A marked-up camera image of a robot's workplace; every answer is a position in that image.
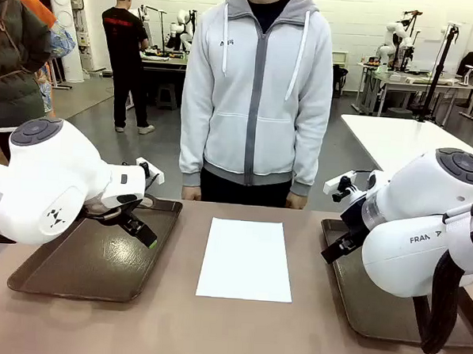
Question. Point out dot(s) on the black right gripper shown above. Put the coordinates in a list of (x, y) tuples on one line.
[(357, 217)]

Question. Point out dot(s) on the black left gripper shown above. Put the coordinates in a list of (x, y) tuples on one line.
[(117, 208)]

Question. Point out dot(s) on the white A4 paper stack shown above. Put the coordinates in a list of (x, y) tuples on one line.
[(246, 261)]

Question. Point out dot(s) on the person left forearm white sleeve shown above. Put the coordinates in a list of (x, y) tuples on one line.
[(311, 149)]

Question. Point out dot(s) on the person right forearm white sleeve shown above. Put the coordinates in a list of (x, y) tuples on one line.
[(192, 143)]

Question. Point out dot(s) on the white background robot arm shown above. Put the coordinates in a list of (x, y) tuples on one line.
[(392, 38)]

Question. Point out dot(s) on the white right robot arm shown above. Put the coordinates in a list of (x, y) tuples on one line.
[(409, 202)]

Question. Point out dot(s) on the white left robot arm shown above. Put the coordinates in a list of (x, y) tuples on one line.
[(42, 182)]

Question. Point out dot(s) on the person right hand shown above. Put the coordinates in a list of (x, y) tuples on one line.
[(192, 193)]

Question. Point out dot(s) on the person left hand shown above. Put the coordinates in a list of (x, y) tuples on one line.
[(296, 202)]

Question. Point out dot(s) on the brown plastic serving tray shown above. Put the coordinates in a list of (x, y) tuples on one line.
[(376, 307), (97, 257)]

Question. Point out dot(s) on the white table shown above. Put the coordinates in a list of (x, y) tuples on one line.
[(385, 137)]

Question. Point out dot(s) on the grey stool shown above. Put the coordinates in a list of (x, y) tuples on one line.
[(167, 96)]

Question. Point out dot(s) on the background workbench with items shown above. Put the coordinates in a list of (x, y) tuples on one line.
[(163, 60)]

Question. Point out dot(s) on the person in white grey hoodie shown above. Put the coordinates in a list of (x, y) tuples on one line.
[(257, 87)]

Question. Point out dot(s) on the grey background workbench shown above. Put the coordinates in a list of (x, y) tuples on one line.
[(408, 81)]

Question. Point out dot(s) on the man in black t-shirt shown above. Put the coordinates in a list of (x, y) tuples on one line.
[(124, 40)]

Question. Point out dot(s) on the black tripod stand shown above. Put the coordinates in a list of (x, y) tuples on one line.
[(438, 72)]

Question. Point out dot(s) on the white tower air conditioner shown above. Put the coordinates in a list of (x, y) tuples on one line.
[(67, 29)]

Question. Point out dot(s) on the person in dark green jacket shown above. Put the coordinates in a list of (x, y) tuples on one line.
[(13, 54)]

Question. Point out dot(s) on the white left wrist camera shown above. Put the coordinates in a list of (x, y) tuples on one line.
[(154, 173)]

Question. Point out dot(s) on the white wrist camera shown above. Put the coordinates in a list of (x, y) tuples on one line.
[(338, 182), (154, 173)]

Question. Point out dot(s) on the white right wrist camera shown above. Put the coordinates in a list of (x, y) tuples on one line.
[(338, 182)]

